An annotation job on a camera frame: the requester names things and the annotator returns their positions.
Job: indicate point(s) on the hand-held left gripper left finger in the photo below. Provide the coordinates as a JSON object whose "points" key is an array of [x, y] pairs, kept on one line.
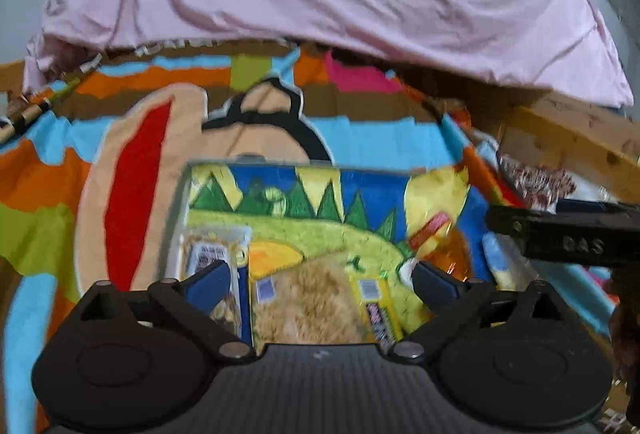
{"points": [[210, 281]]}

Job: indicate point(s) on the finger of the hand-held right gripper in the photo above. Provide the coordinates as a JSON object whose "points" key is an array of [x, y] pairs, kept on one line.
{"points": [[550, 218]]}

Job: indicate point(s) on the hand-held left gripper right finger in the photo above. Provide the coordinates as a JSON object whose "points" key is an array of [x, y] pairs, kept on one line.
{"points": [[437, 284]]}

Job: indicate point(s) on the clear packet of nut snacks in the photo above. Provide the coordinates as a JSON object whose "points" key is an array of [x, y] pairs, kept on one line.
{"points": [[210, 246]]}

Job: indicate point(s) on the orange clear snack packet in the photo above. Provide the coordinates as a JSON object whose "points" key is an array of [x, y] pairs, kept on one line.
{"points": [[445, 249]]}

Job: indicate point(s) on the dark blue snack packet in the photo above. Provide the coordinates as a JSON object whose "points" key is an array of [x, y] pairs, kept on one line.
{"points": [[245, 304]]}

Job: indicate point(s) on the yellow noodle snack packet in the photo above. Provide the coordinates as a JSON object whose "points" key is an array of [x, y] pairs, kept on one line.
{"points": [[310, 304]]}

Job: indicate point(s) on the grey tray with dinosaur picture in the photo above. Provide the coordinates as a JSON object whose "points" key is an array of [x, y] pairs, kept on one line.
{"points": [[325, 224]]}

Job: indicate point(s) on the floral satin quilt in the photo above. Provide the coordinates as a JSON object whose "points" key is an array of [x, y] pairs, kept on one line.
{"points": [[540, 181]]}

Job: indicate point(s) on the colourful printed blanket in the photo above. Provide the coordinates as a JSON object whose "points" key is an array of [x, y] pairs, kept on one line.
{"points": [[50, 174]]}

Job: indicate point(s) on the leopard print cloth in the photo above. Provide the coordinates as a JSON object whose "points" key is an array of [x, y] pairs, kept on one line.
{"points": [[35, 111]]}

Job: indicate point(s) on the wooden bed frame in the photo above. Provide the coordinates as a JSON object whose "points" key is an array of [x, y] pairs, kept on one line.
{"points": [[575, 144]]}

